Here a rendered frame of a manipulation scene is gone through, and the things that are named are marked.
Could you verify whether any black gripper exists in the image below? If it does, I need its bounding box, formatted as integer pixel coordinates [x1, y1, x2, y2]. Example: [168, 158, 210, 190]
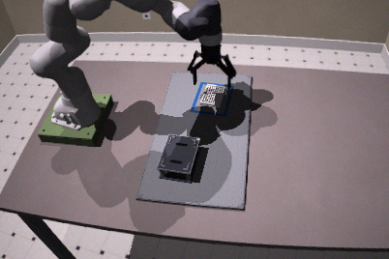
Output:
[187, 44, 236, 90]

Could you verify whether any black rectangular frame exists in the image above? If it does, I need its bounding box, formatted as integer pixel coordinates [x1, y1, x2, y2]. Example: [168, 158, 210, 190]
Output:
[157, 134, 201, 184]

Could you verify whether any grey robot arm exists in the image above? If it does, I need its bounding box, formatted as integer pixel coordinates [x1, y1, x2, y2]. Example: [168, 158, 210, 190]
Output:
[30, 0, 222, 130]

